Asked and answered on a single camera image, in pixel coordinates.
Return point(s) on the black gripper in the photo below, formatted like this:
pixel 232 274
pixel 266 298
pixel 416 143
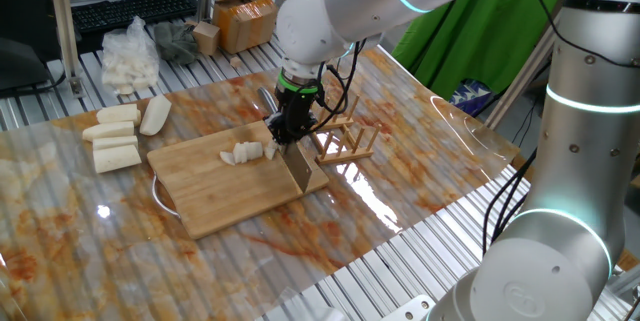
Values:
pixel 296 108

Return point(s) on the steel cleaver knife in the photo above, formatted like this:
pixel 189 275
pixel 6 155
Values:
pixel 300 168

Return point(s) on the white radish slice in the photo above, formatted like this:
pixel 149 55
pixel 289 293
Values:
pixel 228 158
pixel 248 152
pixel 254 151
pixel 259 150
pixel 243 153
pixel 237 154
pixel 273 145
pixel 269 154

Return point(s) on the plastic bag of radish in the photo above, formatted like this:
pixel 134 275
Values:
pixel 127 68

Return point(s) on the wooden peg rack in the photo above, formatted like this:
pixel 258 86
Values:
pixel 345 157

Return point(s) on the small beige block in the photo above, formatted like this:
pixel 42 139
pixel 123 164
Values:
pixel 236 62

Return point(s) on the wooden cutting board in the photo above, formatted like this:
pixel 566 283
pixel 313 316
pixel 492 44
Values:
pixel 210 196

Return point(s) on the taped cardboard box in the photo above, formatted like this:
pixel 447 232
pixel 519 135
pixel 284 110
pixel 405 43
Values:
pixel 245 23

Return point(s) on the small cardboard cube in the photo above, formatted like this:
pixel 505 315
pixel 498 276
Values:
pixel 206 38

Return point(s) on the grey green cloth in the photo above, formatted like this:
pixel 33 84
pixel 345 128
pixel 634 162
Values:
pixel 175 43

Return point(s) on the blue patterned bag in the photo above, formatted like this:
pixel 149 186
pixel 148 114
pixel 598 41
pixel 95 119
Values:
pixel 470 97

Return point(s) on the black computer keyboard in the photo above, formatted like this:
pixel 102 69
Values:
pixel 130 11

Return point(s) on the green fabric backdrop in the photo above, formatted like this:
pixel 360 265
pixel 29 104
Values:
pixel 475 46

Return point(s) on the marble pattern plastic mat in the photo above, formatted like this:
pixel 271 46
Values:
pixel 100 261

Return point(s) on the black computer monitor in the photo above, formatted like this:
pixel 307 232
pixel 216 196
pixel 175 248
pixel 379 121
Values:
pixel 25 11

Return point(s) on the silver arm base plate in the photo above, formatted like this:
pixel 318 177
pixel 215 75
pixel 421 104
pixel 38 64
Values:
pixel 407 308

